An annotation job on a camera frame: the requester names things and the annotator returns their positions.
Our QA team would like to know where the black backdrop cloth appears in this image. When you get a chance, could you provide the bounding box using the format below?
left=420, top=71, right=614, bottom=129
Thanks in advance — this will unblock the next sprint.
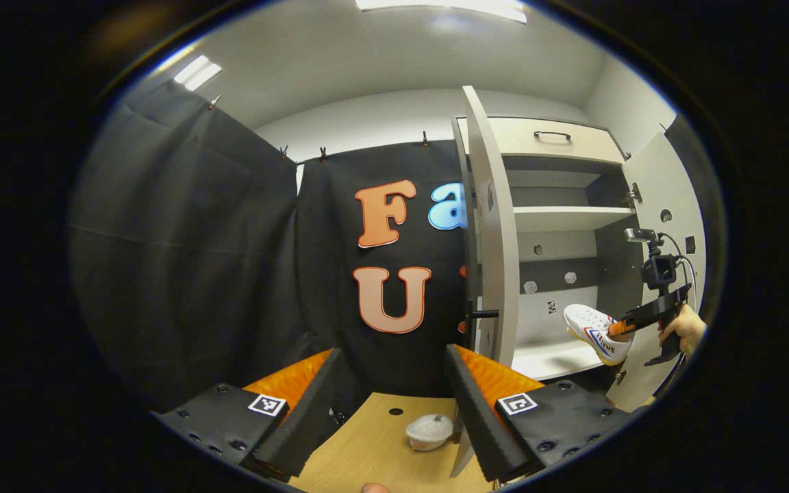
left=295, top=140, right=479, bottom=399
left=68, top=81, right=301, bottom=413

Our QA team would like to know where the white shoe cabinet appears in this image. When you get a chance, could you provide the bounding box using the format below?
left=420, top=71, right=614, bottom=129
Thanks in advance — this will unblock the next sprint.
left=456, top=115, right=645, bottom=384

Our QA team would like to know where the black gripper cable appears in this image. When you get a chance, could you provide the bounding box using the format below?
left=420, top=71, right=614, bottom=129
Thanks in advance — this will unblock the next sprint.
left=660, top=232, right=701, bottom=305

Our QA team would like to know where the black door handle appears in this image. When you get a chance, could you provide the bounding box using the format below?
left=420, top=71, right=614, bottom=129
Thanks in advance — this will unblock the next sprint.
left=464, top=300, right=500, bottom=338

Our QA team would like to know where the white cabinet drawer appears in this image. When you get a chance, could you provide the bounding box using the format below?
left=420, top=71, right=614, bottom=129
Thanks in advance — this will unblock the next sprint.
left=458, top=116, right=625, bottom=166

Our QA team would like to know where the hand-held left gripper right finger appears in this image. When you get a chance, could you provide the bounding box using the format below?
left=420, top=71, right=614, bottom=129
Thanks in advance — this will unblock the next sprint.
left=444, top=344, right=649, bottom=483

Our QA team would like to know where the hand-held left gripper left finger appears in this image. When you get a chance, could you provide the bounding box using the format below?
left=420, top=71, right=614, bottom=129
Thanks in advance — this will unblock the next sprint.
left=150, top=347, right=344, bottom=480

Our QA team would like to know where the ceiling light panel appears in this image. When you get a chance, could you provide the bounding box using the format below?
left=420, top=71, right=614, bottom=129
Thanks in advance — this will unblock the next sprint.
left=173, top=55, right=223, bottom=92
left=356, top=0, right=527, bottom=24

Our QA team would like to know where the white cabinet shelf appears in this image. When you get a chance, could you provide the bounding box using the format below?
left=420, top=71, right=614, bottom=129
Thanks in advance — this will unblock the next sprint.
left=512, top=207, right=636, bottom=233

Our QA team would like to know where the white canvas shoe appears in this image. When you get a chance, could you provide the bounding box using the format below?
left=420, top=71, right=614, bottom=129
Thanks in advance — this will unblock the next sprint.
left=405, top=413, right=455, bottom=452
left=564, top=304, right=634, bottom=366

